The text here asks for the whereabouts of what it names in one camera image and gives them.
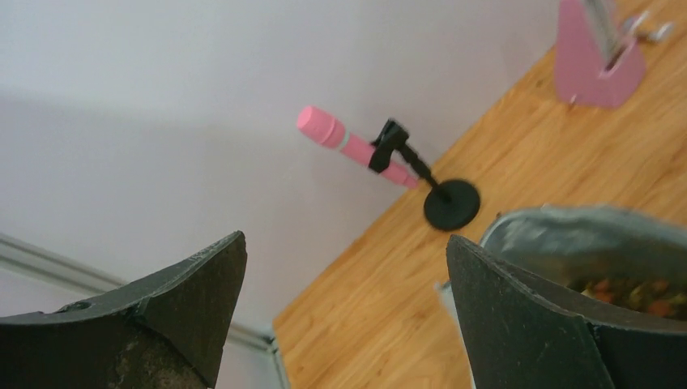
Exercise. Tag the pet food bag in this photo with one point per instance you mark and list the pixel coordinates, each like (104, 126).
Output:
(563, 244)

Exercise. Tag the black microphone stand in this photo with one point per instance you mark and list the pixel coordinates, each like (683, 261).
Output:
(450, 205)

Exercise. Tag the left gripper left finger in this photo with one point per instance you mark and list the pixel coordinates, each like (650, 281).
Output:
(165, 330)

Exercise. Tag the pink metronome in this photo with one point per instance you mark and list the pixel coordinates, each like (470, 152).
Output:
(597, 59)

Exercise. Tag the small figurine bottle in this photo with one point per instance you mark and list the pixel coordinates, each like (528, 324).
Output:
(643, 28)

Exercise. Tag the pink microphone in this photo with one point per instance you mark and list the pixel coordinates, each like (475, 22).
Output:
(328, 131)

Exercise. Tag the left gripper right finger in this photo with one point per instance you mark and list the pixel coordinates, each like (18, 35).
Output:
(523, 331)

